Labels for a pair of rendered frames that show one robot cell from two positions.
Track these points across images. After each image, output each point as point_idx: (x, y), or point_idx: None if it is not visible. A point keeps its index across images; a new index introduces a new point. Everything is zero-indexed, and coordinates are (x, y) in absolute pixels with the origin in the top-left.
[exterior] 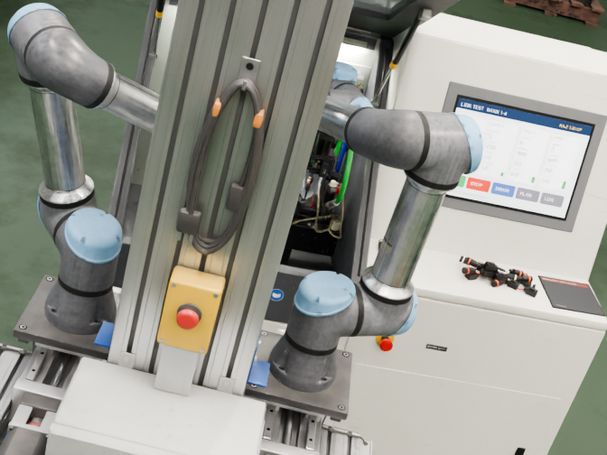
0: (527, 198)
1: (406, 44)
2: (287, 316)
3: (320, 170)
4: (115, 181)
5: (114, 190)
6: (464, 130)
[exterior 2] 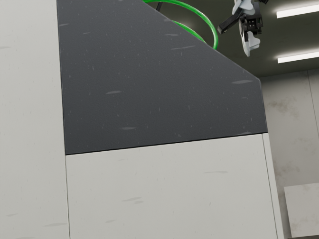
0: None
1: (160, 8)
2: None
3: (260, 27)
4: (214, 50)
5: (222, 54)
6: None
